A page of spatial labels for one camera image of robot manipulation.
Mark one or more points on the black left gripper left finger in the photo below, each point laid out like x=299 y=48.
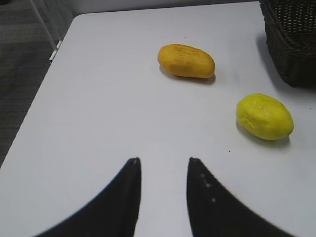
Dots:
x=112 y=213

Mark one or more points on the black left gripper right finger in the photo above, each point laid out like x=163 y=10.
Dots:
x=214 y=212

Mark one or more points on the black wicker basket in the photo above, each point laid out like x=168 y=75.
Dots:
x=290 y=27

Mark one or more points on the yellow lemon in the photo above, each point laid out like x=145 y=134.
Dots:
x=264 y=117

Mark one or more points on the orange-yellow mango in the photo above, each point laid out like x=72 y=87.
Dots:
x=186 y=61

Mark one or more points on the white metal frame leg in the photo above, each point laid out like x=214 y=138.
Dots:
x=54 y=39

